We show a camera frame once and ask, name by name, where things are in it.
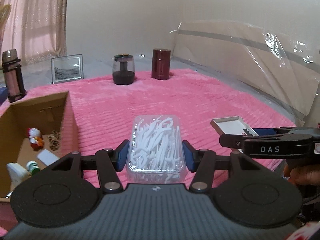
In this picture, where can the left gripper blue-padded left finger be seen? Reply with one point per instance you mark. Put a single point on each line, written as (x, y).
(109, 163)

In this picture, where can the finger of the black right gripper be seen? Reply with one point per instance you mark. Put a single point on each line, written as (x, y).
(284, 130)
(238, 141)

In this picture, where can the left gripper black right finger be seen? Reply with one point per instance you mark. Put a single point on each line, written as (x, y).
(202, 163)

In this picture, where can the maroon cylindrical canister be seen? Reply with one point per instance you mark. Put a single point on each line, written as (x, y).
(161, 64)

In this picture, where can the pink corduroy blanket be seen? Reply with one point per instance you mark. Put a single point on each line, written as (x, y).
(93, 114)

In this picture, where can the dark glass jar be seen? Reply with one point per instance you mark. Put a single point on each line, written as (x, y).
(123, 71)

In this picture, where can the white shallow box tray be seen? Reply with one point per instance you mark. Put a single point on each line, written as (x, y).
(232, 125)

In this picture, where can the white green small bottle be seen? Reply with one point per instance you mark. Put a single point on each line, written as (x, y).
(33, 167)

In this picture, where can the white plastic container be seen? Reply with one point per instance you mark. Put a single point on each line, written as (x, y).
(17, 173)

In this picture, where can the brown thermos bottle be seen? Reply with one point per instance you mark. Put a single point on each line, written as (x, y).
(13, 75)

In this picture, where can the lucky cat figurine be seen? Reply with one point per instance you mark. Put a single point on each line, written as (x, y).
(35, 139)

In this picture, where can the plastic-wrapped headboard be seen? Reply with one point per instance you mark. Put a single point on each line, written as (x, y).
(273, 64)

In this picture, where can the white rectangular eraser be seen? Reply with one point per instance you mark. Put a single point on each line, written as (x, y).
(47, 157)

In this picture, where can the silver picture frame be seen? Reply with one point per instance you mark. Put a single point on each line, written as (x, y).
(67, 68)

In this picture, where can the pink curtain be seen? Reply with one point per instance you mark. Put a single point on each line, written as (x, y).
(36, 29)

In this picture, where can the brown cardboard box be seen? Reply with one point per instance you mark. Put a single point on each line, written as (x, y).
(30, 126)

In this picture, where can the clear box of floss picks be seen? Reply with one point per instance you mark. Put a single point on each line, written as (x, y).
(155, 154)

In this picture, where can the person's right hand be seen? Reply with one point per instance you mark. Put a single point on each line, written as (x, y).
(305, 175)

